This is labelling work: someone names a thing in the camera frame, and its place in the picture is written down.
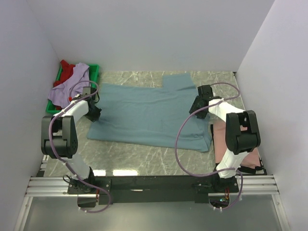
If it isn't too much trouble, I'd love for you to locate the blue t-shirt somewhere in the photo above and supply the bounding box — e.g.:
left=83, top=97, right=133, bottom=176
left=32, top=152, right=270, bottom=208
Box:
left=87, top=73, right=212, bottom=152

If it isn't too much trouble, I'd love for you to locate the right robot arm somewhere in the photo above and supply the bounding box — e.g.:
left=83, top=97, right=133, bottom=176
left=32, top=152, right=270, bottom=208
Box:
left=189, top=96, right=261, bottom=192

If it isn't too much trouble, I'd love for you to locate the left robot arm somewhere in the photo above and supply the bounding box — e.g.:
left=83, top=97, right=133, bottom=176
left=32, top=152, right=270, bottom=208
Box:
left=41, top=98, right=101, bottom=193

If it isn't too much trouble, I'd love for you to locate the lavender t-shirt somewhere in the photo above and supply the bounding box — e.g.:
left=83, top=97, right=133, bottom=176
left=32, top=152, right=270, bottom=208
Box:
left=48, top=63, right=90, bottom=108

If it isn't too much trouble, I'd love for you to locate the green plastic bin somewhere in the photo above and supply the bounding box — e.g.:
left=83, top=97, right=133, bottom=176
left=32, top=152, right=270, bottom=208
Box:
left=46, top=64, right=100, bottom=115

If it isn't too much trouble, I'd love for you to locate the red t-shirt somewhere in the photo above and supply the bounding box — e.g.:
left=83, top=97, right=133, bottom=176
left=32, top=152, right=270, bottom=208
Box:
left=53, top=60, right=75, bottom=87

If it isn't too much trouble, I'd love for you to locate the folded pink t-shirt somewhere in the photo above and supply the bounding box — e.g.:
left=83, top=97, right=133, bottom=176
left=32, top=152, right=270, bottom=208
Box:
left=213, top=121, right=262, bottom=169

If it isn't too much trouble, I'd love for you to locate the black base beam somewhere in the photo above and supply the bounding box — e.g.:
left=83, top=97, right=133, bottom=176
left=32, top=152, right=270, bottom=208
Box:
left=67, top=175, right=240, bottom=207

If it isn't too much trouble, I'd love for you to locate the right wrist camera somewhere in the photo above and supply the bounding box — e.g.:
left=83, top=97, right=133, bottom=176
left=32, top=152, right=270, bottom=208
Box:
left=197, top=85, right=214, bottom=98

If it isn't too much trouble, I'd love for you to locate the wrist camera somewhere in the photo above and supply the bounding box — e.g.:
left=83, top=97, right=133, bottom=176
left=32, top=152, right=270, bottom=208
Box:
left=68, top=87, right=96, bottom=101
left=197, top=85, right=214, bottom=98

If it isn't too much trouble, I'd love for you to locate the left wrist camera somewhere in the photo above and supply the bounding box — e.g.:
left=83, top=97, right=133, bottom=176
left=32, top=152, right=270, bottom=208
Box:
left=68, top=87, right=96, bottom=101

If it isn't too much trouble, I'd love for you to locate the aluminium rail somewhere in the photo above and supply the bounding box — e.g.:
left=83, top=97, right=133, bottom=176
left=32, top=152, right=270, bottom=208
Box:
left=26, top=175, right=279, bottom=197

